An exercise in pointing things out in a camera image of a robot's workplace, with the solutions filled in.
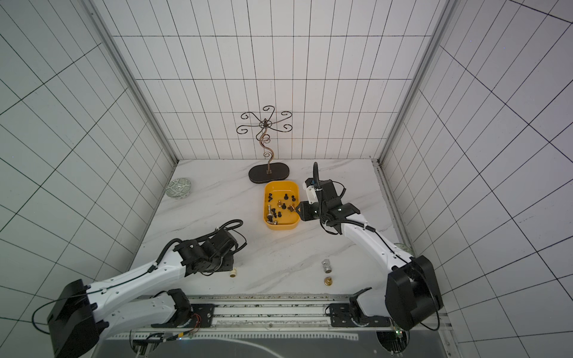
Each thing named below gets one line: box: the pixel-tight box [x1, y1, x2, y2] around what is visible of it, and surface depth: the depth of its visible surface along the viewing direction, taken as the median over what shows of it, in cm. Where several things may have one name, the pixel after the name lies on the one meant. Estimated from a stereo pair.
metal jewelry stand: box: [236, 105, 294, 184], surface depth 112 cm
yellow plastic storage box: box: [263, 179, 301, 230], surface depth 102 cm
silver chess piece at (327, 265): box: [321, 258, 333, 274], surface depth 85 cm
